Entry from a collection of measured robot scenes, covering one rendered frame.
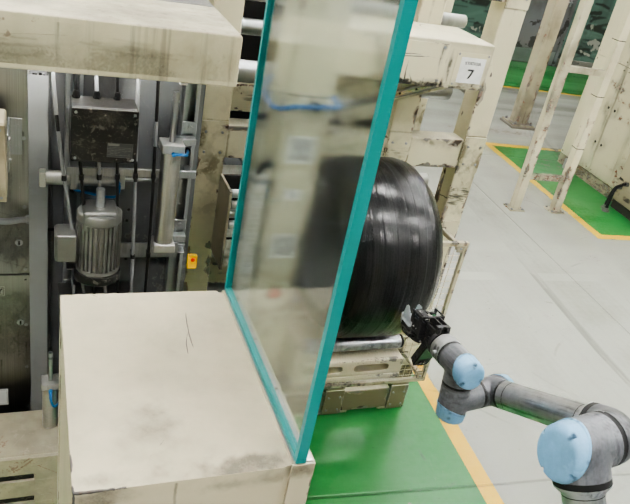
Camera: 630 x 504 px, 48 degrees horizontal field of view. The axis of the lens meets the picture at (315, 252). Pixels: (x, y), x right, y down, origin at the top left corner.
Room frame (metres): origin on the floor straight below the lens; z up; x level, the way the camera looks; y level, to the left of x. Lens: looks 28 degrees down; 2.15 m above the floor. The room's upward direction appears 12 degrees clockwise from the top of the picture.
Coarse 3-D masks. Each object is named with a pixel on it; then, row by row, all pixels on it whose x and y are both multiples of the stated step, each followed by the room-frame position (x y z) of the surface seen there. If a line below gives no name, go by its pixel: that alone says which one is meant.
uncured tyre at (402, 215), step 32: (384, 160) 1.98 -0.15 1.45; (384, 192) 1.81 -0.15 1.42; (416, 192) 1.86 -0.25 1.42; (384, 224) 1.73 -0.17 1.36; (416, 224) 1.78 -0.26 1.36; (384, 256) 1.69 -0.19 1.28; (416, 256) 1.73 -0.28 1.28; (352, 288) 1.67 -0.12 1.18; (384, 288) 1.67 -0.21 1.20; (416, 288) 1.71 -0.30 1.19; (352, 320) 1.68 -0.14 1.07; (384, 320) 1.70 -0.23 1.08
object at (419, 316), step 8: (416, 312) 1.60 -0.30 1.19; (424, 312) 1.61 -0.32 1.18; (432, 312) 1.62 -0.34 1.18; (440, 312) 1.62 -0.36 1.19; (416, 320) 1.59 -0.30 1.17; (424, 320) 1.58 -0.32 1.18; (432, 320) 1.58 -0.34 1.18; (440, 320) 1.58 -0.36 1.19; (416, 328) 1.58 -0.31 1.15; (424, 328) 1.57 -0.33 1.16; (432, 328) 1.55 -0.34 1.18; (440, 328) 1.53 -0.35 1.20; (448, 328) 1.54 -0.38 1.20; (416, 336) 1.58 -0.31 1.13; (424, 336) 1.57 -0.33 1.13; (432, 336) 1.52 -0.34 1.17
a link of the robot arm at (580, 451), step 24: (552, 432) 1.12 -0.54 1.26; (576, 432) 1.10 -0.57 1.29; (600, 432) 1.12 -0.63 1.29; (624, 432) 1.14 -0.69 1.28; (552, 456) 1.10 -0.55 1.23; (576, 456) 1.06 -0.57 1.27; (600, 456) 1.08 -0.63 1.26; (624, 456) 1.12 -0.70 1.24; (552, 480) 1.07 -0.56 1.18; (576, 480) 1.05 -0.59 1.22; (600, 480) 1.06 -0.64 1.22
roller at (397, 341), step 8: (384, 336) 1.85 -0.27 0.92; (392, 336) 1.86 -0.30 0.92; (400, 336) 1.87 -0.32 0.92; (336, 344) 1.77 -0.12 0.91; (344, 344) 1.78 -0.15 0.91; (352, 344) 1.79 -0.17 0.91; (360, 344) 1.80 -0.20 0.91; (368, 344) 1.81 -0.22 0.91; (376, 344) 1.82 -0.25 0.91; (384, 344) 1.83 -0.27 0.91; (392, 344) 1.84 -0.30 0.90; (400, 344) 1.86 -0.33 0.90
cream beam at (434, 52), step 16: (416, 32) 2.22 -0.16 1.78; (432, 32) 2.28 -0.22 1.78; (448, 32) 2.35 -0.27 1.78; (464, 32) 2.41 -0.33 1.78; (416, 48) 2.16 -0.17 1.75; (432, 48) 2.18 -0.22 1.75; (448, 48) 2.20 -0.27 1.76; (464, 48) 2.23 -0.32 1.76; (480, 48) 2.25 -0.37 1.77; (416, 64) 2.16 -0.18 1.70; (432, 64) 2.18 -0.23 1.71; (448, 64) 2.21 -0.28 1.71; (400, 80) 2.14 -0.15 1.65; (416, 80) 2.17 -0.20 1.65; (432, 80) 2.19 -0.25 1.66; (448, 80) 2.22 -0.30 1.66
